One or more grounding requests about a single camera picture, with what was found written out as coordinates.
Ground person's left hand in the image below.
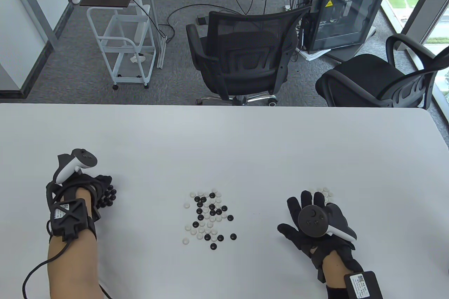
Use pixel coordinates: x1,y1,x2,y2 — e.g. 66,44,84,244
46,172,113,224

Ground person's right hand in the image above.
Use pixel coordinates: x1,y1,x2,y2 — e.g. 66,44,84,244
277,190,363,283

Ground group of black Go stones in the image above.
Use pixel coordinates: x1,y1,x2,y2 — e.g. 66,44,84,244
98,185,118,208

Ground group of white Go stones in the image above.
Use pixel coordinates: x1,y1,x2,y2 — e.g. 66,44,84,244
309,187,334,205

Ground pile of mixed Go stones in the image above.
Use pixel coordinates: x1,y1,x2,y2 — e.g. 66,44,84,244
182,189,237,250

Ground person's left forearm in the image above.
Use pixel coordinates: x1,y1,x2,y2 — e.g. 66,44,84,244
47,188,99,299

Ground black white right hand controller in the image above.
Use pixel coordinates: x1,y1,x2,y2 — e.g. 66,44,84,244
297,205,357,243

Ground black white hand controller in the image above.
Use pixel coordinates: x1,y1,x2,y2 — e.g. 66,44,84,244
54,149,98,184
297,205,357,243

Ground black white left hand controller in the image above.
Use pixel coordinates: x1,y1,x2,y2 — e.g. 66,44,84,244
54,149,98,184

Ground black office chair curved armrests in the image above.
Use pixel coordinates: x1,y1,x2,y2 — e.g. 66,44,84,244
315,34,449,108

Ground white rolling cart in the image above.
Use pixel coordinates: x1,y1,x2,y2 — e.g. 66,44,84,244
87,5,156,90

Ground white papers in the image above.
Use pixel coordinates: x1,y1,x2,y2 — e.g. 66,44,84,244
298,48,332,61

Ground aluminium profile rods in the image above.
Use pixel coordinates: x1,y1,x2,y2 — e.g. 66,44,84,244
142,0,167,68

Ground black mesh office chair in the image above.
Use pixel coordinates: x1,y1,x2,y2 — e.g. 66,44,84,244
186,5,313,107

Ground black glass computer tower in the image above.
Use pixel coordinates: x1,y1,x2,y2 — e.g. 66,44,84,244
302,0,388,52

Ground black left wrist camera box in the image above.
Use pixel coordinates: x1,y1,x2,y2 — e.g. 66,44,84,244
50,198,90,242

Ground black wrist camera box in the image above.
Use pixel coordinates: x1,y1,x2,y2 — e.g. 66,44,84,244
344,271,383,299
50,198,90,242

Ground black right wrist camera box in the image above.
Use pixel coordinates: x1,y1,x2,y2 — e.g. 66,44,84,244
344,271,383,299

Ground black looped floor cable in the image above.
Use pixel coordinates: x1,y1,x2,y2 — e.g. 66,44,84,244
168,4,242,44

